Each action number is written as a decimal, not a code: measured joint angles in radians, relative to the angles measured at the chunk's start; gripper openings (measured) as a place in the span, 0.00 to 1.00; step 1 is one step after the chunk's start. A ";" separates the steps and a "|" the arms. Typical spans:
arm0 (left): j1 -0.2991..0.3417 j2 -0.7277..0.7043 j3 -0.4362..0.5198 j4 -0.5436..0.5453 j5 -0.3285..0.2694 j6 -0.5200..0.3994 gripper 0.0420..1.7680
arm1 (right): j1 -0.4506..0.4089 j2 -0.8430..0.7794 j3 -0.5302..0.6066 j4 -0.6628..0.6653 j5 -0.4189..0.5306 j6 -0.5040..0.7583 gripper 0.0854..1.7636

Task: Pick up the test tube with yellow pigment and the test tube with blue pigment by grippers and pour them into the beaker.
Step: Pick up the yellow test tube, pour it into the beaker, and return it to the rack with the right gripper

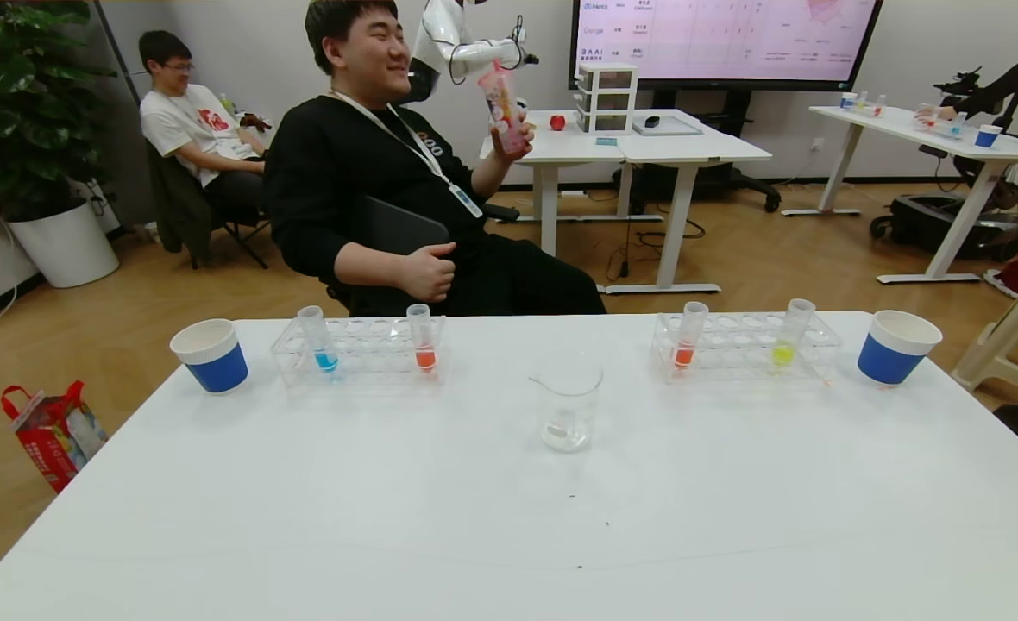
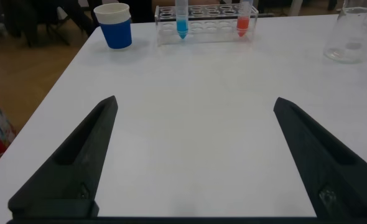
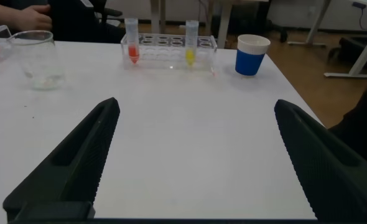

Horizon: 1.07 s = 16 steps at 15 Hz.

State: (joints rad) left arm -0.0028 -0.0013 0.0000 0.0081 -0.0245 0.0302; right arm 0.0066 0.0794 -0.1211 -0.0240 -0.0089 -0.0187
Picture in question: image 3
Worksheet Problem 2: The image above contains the yellow pigment test tube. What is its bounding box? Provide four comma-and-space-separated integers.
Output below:
185, 20, 200, 67

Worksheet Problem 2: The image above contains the person in dark clothes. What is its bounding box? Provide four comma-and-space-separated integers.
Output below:
328, 67, 367, 163

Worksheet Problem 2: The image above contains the red pigment test tube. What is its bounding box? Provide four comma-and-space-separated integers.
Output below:
124, 17, 141, 65

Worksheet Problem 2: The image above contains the clear glass beaker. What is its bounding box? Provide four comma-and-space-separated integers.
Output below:
7, 30, 65, 91

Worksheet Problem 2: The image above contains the man in black sweater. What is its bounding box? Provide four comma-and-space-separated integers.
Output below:
0, 0, 127, 44

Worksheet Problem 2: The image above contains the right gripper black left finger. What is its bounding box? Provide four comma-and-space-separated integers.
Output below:
2, 97, 121, 223

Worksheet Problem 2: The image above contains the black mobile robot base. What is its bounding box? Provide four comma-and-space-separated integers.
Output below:
327, 36, 367, 71

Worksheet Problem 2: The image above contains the black office chair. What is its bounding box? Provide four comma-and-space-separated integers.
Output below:
90, 0, 124, 27

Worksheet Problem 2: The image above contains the blue and white cup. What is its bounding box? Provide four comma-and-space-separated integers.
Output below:
235, 34, 271, 77

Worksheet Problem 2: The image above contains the long white lab desk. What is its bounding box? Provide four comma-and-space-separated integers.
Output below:
287, 0, 367, 79

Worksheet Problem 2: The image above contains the white standing desk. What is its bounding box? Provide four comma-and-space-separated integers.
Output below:
150, 0, 168, 34
216, 0, 235, 49

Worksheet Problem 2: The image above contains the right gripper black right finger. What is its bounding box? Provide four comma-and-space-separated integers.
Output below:
274, 99, 367, 223

